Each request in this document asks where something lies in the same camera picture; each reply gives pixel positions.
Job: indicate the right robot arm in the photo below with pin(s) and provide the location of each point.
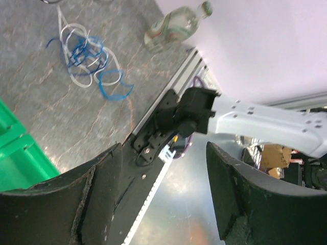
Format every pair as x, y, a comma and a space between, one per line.
205, 111

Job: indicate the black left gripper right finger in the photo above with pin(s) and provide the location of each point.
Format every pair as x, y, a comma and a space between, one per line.
252, 207

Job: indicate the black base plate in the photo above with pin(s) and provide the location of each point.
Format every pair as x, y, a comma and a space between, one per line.
141, 169

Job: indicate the green compartment tray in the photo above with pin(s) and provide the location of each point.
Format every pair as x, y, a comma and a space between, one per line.
23, 162

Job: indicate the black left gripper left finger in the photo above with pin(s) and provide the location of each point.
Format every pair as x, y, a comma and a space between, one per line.
75, 207

